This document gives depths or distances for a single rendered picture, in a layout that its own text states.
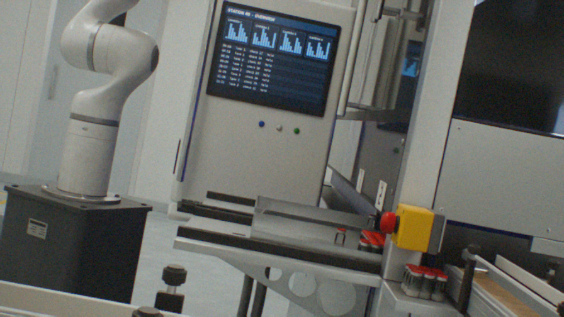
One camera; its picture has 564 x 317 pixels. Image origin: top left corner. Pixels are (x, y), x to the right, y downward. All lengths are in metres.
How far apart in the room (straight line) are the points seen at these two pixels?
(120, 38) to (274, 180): 0.86
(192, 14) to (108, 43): 5.28
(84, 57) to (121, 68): 0.09
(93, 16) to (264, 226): 0.65
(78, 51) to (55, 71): 5.45
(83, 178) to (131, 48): 0.33
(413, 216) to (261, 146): 1.15
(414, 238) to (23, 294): 0.79
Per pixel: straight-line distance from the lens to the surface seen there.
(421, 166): 1.32
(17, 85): 7.29
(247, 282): 2.48
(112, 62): 1.69
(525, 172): 1.37
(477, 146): 1.34
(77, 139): 1.71
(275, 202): 1.96
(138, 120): 6.96
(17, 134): 7.29
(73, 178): 1.71
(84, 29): 1.72
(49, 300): 0.60
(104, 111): 1.70
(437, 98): 1.32
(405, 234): 1.23
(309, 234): 1.63
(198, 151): 2.29
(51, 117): 7.16
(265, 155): 2.31
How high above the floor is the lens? 1.14
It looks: 3 degrees down
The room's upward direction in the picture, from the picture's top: 11 degrees clockwise
